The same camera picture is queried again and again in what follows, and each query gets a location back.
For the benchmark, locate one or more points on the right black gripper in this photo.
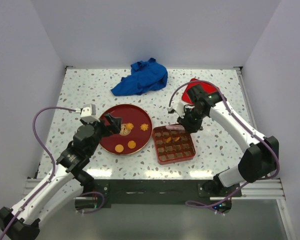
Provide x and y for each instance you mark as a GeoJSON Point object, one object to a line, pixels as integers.
{"type": "Point", "coordinates": [189, 127]}

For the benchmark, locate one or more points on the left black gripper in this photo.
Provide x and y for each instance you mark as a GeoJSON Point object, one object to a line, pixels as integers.
{"type": "Point", "coordinates": [114, 121]}

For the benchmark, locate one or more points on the pink metal tongs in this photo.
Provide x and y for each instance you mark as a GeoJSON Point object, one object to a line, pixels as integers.
{"type": "Point", "coordinates": [175, 127]}

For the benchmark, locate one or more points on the round dark red tray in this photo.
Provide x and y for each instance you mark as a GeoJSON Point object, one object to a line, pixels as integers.
{"type": "Point", "coordinates": [129, 114]}

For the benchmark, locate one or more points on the round cookie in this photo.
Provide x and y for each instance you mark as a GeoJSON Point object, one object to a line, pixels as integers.
{"type": "Point", "coordinates": [131, 144]}
{"type": "Point", "coordinates": [119, 148]}

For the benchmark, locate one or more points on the flower cookie top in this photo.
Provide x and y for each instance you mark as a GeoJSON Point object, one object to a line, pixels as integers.
{"type": "Point", "coordinates": [168, 140]}

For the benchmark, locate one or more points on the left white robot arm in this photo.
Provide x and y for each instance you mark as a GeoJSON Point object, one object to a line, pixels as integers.
{"type": "Point", "coordinates": [65, 181]}

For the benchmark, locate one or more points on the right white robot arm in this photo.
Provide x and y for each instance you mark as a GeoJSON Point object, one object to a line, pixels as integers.
{"type": "Point", "coordinates": [260, 153]}

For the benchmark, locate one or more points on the red compartment cookie box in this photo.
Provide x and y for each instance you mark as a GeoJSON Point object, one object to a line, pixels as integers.
{"type": "Point", "coordinates": [172, 152]}

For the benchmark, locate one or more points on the red square box lid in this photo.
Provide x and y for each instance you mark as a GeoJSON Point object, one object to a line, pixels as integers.
{"type": "Point", "coordinates": [207, 87]}

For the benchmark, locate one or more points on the blue crumpled cloth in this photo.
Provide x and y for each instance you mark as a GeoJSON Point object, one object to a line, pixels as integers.
{"type": "Point", "coordinates": [145, 76]}

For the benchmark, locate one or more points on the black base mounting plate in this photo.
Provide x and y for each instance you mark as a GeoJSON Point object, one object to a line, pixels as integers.
{"type": "Point", "coordinates": [157, 192]}

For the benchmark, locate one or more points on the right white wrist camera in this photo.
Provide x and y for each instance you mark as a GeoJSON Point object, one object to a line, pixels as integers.
{"type": "Point", "coordinates": [178, 108]}

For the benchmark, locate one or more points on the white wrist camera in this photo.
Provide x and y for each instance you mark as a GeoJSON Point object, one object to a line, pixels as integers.
{"type": "Point", "coordinates": [88, 113]}
{"type": "Point", "coordinates": [178, 108]}

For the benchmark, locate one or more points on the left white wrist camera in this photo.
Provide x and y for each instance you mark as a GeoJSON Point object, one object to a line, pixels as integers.
{"type": "Point", "coordinates": [88, 113]}

